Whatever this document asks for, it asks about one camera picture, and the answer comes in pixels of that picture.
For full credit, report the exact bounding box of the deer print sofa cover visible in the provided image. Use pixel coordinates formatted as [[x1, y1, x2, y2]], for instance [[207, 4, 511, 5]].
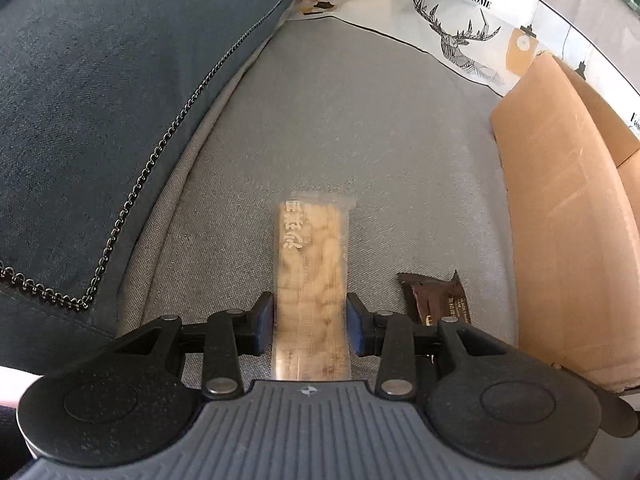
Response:
[[280, 0, 640, 136]]

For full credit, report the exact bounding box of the dark brown snack packet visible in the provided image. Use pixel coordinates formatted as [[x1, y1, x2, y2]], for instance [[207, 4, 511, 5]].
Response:
[[396, 270, 468, 361]]

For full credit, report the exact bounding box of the long clear pastry packet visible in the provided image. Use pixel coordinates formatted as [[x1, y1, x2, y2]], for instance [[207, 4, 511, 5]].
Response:
[[270, 191, 357, 382]]

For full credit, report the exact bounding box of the brown cardboard box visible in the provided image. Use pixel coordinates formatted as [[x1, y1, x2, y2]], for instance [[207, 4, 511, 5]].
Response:
[[490, 52, 640, 395]]

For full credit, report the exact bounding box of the grey sofa seat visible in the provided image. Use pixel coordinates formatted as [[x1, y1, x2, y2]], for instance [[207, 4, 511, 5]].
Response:
[[117, 15, 521, 386]]

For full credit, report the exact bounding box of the dark blue sofa cushion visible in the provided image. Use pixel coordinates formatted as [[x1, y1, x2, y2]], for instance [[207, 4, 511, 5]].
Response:
[[0, 0, 306, 361]]

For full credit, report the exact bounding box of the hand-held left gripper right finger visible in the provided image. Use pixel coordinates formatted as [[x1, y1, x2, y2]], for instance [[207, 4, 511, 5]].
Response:
[[346, 292, 507, 396]]

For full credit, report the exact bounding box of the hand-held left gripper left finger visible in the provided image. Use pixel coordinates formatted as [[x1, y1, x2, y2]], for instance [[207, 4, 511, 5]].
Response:
[[112, 292, 275, 401]]

